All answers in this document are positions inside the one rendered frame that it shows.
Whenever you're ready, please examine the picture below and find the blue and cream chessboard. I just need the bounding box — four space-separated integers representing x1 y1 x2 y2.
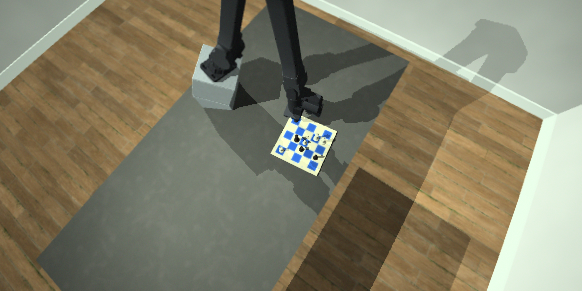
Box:
271 116 337 176

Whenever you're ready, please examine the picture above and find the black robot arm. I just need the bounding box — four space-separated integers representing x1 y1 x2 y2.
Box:
200 0 323 117

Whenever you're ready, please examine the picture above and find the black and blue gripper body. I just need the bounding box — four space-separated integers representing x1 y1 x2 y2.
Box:
284 103 302 121

